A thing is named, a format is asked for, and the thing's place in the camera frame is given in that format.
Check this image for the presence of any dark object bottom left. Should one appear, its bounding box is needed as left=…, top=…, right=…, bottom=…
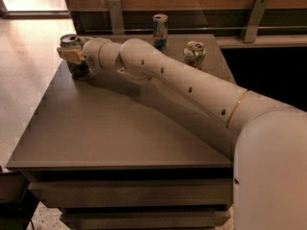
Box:
left=0, top=172, right=38, bottom=230

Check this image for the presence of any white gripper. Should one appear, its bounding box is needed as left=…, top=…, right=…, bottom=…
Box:
left=57, top=36, right=109, bottom=72

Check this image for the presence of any grey drawer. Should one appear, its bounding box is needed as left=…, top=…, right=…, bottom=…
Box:
left=30, top=179, right=232, bottom=208
left=60, top=211, right=230, bottom=230

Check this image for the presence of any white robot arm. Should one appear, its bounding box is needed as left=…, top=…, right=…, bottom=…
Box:
left=58, top=34, right=307, bottom=230

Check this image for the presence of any metal wall bracket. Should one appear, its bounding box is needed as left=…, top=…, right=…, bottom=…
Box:
left=107, top=0, right=125, bottom=35
left=240, top=0, right=269, bottom=43

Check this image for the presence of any white 7up can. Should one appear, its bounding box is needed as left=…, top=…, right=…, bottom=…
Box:
left=183, top=41, right=205, bottom=69

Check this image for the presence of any blue silver energy drink can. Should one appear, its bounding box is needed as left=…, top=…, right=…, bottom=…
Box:
left=153, top=13, right=168, bottom=53

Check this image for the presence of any grey drawer cabinet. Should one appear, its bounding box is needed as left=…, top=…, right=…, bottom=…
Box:
left=5, top=34, right=238, bottom=230

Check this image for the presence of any lower grey drawer front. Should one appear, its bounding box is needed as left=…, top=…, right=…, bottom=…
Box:
left=60, top=211, right=230, bottom=230

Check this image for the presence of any green soda can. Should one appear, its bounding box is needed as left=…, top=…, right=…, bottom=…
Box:
left=57, top=34, right=89, bottom=79

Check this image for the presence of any right metal wall bracket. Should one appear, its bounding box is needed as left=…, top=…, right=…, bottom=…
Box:
left=240, top=0, right=269, bottom=43

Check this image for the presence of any left metal wall bracket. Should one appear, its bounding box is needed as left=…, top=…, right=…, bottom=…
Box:
left=107, top=0, right=125, bottom=35

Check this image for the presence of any horizontal metal rail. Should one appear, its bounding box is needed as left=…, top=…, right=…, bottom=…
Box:
left=84, top=25, right=307, bottom=34

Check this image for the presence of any upper grey drawer front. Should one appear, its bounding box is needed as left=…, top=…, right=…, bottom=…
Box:
left=30, top=179, right=232, bottom=208

